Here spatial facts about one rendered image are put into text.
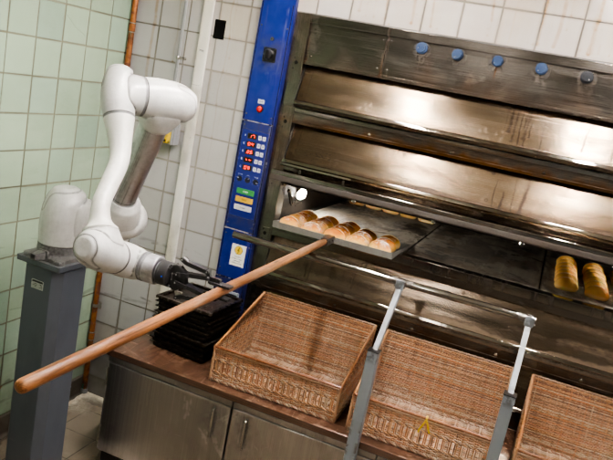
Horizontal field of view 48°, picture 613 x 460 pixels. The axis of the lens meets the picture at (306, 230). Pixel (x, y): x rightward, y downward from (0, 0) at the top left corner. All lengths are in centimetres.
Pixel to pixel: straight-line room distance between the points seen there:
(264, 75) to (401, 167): 73
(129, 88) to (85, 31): 98
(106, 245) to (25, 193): 121
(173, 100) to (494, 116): 129
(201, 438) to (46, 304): 83
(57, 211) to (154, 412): 95
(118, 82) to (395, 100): 120
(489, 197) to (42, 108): 189
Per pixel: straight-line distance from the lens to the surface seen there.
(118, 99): 229
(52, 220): 269
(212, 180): 328
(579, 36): 290
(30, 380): 141
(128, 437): 317
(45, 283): 274
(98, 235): 198
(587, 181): 289
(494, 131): 288
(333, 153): 304
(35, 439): 300
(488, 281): 296
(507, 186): 291
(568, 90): 289
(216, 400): 287
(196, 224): 335
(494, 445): 252
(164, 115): 237
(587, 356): 300
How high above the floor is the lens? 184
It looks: 12 degrees down
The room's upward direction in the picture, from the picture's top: 11 degrees clockwise
